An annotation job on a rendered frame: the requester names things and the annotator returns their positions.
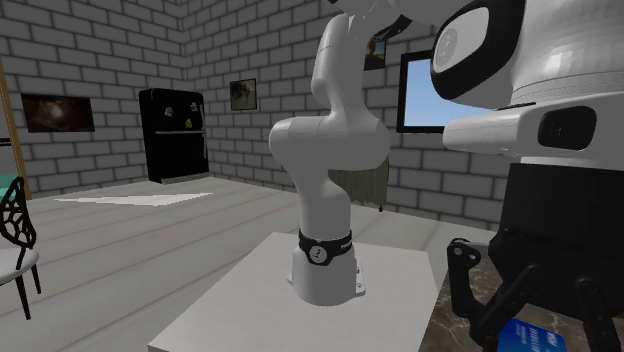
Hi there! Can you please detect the black framed window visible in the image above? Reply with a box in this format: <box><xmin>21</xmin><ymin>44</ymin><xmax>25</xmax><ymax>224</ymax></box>
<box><xmin>396</xmin><ymin>50</ymin><xmax>495</xmax><ymax>135</ymax></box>

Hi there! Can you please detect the light grey robot stand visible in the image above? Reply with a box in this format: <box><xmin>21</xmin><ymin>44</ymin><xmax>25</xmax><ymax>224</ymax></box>
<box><xmin>147</xmin><ymin>231</ymin><xmax>440</xmax><ymax>352</ymax></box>

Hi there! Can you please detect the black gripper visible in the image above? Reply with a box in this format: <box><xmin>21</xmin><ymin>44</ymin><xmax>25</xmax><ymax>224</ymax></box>
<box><xmin>446</xmin><ymin>162</ymin><xmax>624</xmax><ymax>352</ymax></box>

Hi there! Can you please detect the dark wide wall picture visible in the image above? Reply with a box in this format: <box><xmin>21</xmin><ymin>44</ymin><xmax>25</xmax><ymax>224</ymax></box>
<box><xmin>20</xmin><ymin>93</ymin><xmax>96</xmax><ymax>134</ymax></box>

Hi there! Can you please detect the small dark wall picture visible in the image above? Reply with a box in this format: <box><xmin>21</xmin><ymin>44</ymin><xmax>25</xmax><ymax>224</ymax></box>
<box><xmin>229</xmin><ymin>77</ymin><xmax>258</xmax><ymax>112</ymax></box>

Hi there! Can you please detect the black chair with white seat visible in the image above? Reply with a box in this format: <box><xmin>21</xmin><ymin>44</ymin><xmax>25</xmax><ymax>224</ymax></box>
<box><xmin>0</xmin><ymin>175</ymin><xmax>43</xmax><ymax>321</ymax></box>

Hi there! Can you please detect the beige fringed cloth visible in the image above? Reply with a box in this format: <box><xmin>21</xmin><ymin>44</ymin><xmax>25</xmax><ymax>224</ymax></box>
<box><xmin>327</xmin><ymin>156</ymin><xmax>391</xmax><ymax>209</ymax></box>

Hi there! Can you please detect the wooden post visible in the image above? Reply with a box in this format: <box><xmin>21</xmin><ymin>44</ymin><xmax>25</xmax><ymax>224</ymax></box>
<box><xmin>0</xmin><ymin>55</ymin><xmax>33</xmax><ymax>202</ymax></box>

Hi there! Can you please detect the blue flat box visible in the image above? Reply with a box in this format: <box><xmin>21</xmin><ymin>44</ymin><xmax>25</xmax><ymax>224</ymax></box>
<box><xmin>496</xmin><ymin>317</ymin><xmax>570</xmax><ymax>352</ymax></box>

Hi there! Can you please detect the black refrigerator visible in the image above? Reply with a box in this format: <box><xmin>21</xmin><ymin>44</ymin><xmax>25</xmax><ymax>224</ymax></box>
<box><xmin>138</xmin><ymin>88</ymin><xmax>211</xmax><ymax>185</ymax></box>

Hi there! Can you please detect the portrait wall picture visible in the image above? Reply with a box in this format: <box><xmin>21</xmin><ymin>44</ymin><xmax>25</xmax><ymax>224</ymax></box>
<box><xmin>363</xmin><ymin>28</ymin><xmax>390</xmax><ymax>71</ymax></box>

